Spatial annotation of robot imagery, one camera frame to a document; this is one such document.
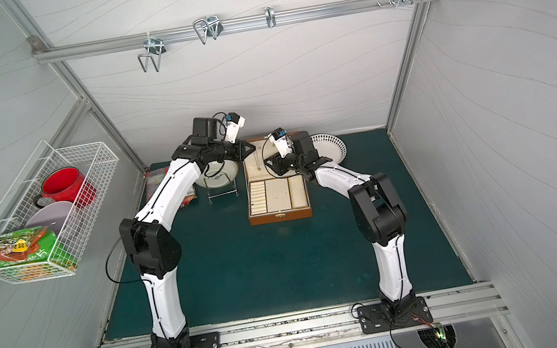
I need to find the double metal hook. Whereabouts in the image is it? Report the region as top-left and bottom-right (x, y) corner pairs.
(137, 34), (166, 73)

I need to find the grey plate in basket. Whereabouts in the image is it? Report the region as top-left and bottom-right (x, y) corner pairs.
(25, 201), (78, 235)

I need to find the red candy bag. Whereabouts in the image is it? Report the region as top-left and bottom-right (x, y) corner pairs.
(144, 161), (198, 210)

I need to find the speckled cream plate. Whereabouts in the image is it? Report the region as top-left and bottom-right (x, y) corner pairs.
(195, 160), (239, 190)

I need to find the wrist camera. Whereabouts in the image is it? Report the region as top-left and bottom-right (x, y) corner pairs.
(223, 112), (246, 144)
(268, 127), (293, 158)

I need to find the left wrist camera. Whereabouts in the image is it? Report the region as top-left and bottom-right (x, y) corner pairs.
(223, 112), (246, 144)

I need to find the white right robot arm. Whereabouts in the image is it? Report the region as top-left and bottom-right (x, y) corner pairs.
(264, 128), (416, 318)

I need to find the red enamel mug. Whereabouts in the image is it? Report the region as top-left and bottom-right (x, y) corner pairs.
(33, 166), (98, 208)

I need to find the small metal hook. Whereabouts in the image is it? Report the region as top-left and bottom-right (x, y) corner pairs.
(264, 6), (277, 29)

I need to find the green snack bag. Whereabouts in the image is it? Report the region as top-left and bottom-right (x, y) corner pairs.
(0, 225), (78, 283)

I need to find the chrome wire plate stand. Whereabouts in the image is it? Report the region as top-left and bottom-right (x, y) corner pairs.
(206, 180), (240, 205)

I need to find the white patterned rim bowl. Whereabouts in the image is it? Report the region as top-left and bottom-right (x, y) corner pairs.
(310, 133), (348, 164)

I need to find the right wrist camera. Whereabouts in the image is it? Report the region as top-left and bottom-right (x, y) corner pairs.
(268, 127), (293, 158)

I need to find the brown jewelry box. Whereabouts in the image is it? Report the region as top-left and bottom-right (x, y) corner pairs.
(243, 137), (313, 226)

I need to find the metal loop hook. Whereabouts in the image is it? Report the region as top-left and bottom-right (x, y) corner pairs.
(192, 14), (224, 45)

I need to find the white wire wall basket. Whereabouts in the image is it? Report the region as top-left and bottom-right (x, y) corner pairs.
(0, 141), (119, 285)

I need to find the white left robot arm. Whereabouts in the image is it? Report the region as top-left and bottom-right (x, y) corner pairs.
(119, 112), (255, 348)

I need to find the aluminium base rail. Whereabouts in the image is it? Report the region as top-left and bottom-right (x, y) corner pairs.
(100, 282), (510, 348)

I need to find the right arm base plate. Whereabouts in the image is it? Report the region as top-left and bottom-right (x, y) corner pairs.
(356, 296), (434, 335)

